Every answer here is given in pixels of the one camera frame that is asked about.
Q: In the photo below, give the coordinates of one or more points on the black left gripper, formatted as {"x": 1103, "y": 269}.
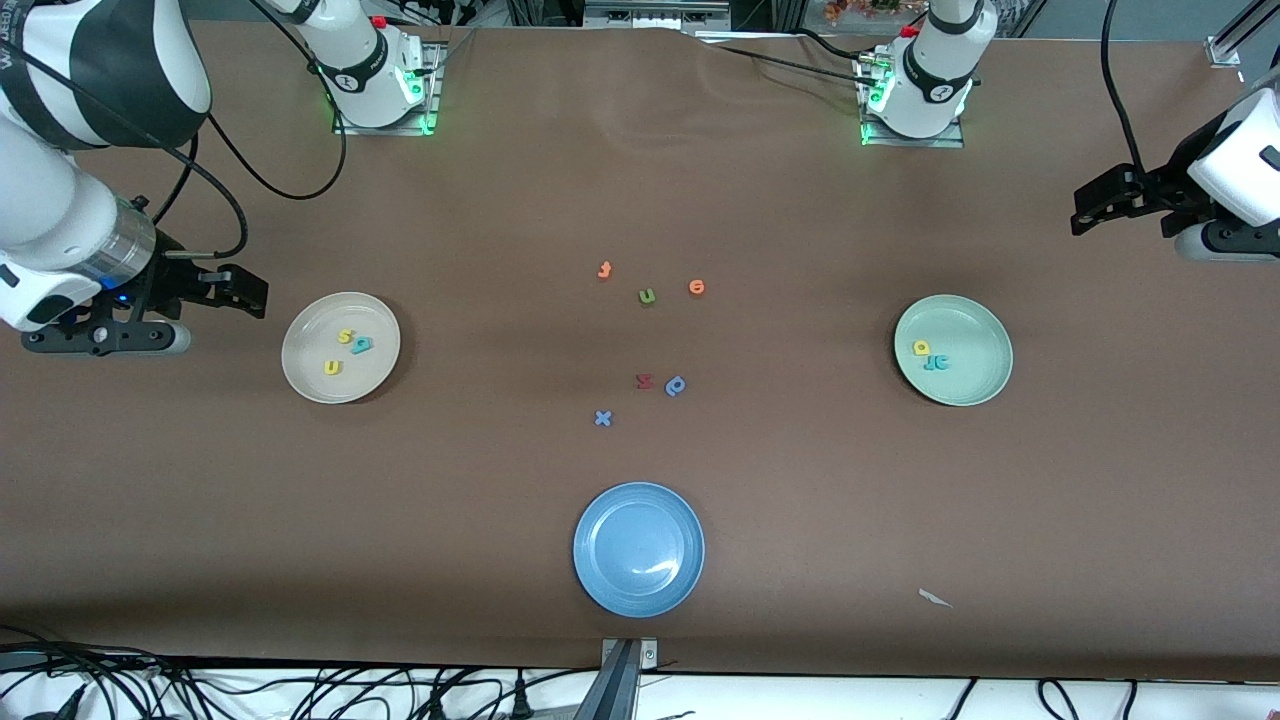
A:
{"x": 1166, "y": 189}

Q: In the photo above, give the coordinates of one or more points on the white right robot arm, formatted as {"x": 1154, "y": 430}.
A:
{"x": 100, "y": 60}

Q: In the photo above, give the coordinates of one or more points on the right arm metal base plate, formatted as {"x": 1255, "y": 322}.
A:
{"x": 432, "y": 100}

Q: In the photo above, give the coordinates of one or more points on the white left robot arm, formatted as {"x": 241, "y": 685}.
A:
{"x": 935, "y": 70}

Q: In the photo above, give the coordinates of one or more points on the beige brown plate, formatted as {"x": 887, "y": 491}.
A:
{"x": 310, "y": 350}

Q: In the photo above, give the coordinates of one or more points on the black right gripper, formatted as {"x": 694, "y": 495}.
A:
{"x": 172, "y": 281}

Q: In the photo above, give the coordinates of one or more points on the white paper scrap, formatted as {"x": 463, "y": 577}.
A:
{"x": 935, "y": 598}

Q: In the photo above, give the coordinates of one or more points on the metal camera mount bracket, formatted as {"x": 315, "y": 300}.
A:
{"x": 620, "y": 680}

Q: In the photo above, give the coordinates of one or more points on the blue plate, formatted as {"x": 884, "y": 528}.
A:
{"x": 638, "y": 550}

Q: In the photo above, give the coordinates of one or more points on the brown table cover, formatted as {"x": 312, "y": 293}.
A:
{"x": 500, "y": 200}

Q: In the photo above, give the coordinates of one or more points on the blue foam letter p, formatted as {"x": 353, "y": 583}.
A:
{"x": 676, "y": 386}

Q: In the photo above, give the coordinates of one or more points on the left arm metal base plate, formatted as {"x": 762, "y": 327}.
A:
{"x": 950, "y": 141}

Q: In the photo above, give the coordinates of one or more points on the grey metal box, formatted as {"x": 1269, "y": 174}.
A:
{"x": 655, "y": 14}

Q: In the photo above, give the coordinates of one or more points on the aluminium frame profile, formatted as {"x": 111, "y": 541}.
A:
{"x": 1225, "y": 50}

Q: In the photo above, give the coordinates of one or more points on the pale green plate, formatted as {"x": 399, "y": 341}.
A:
{"x": 975, "y": 335}

